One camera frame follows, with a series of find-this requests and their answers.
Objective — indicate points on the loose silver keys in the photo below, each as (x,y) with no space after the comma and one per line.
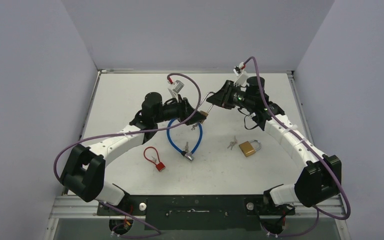
(232,143)

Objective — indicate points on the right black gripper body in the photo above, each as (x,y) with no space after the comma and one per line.
(227,96)

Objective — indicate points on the silver keys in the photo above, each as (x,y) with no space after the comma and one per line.
(196,125)
(232,143)

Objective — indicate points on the blue cable lock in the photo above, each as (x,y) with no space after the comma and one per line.
(187,156)

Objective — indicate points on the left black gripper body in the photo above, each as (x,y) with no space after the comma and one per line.
(180,114)

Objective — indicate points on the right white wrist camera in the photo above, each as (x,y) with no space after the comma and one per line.
(241,74)

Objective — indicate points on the blue lock keys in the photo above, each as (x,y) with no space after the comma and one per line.
(186,149)

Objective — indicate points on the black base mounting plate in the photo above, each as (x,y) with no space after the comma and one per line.
(203,212)

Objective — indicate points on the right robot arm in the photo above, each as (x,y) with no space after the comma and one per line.
(320,173)

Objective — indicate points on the brass padlock short shackle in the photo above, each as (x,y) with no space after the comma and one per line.
(249,148)

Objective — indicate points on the red cable padlock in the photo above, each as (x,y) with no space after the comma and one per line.
(160,165)

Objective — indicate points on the brass padlock long shackle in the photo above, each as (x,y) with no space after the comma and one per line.
(206,113)

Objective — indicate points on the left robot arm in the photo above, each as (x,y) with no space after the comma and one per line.
(84,171)

